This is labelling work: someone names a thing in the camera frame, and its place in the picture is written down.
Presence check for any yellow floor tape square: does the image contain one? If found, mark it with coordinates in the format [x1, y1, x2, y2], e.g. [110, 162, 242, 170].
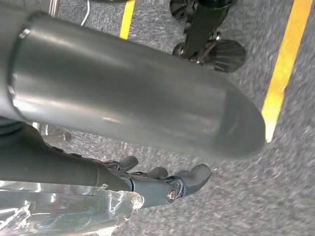
[119, 0, 313, 144]

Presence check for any white power cable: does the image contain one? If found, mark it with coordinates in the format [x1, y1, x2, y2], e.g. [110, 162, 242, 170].
[81, 0, 91, 27]

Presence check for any clear plastic wrap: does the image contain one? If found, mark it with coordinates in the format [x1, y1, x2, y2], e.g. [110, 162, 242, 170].
[0, 180, 144, 236]

